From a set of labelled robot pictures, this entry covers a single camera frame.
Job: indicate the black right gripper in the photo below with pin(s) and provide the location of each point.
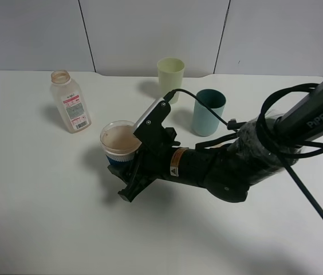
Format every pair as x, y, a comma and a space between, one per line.
152, 161

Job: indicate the blue white sleeved cup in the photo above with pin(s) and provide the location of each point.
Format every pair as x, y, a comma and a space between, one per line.
118, 142

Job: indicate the clear plastic drink bottle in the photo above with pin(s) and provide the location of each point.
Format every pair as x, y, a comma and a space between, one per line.
69, 101

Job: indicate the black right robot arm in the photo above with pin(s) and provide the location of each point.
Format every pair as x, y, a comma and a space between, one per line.
286, 130

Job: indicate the teal plastic cup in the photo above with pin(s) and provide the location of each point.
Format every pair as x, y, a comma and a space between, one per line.
204, 123

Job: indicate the pale green plastic cup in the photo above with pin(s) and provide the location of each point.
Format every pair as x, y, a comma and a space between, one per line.
170, 74

